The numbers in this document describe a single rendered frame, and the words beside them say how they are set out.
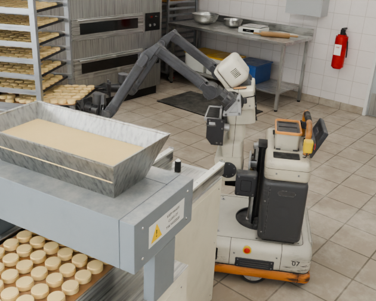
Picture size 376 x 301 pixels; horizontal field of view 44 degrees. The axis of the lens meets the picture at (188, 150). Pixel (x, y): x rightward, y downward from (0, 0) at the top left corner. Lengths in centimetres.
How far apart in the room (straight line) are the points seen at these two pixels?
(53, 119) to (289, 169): 137
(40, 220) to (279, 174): 149
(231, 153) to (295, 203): 46
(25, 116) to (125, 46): 423
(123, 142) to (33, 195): 32
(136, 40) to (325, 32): 243
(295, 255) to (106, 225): 170
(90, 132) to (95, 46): 401
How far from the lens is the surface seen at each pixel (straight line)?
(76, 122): 163
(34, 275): 152
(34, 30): 268
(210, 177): 214
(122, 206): 131
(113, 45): 574
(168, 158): 235
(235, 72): 257
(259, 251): 279
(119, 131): 152
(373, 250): 350
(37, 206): 145
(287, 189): 262
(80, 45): 542
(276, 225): 274
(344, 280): 314
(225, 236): 282
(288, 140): 268
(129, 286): 156
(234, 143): 269
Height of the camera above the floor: 184
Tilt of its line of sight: 24 degrees down
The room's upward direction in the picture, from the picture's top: 3 degrees clockwise
